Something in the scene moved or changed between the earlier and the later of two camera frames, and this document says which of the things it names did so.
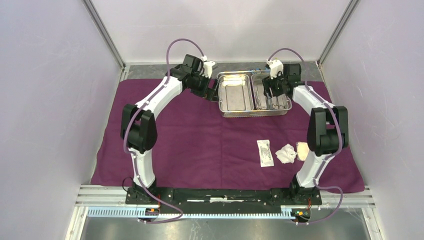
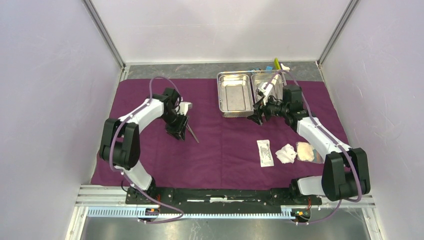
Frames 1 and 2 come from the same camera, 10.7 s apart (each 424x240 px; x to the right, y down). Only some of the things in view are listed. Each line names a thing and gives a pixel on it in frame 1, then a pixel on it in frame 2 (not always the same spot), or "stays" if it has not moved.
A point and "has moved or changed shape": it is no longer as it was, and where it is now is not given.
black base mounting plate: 166,198 stays
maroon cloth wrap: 195,147 stays
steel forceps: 269,105 has moved or changed shape
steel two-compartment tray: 241,94 stays
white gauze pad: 302,150 stays
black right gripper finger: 266,83 -> 259,107
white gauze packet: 287,154 stays
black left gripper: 213,96 -> 179,131
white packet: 266,155 stays
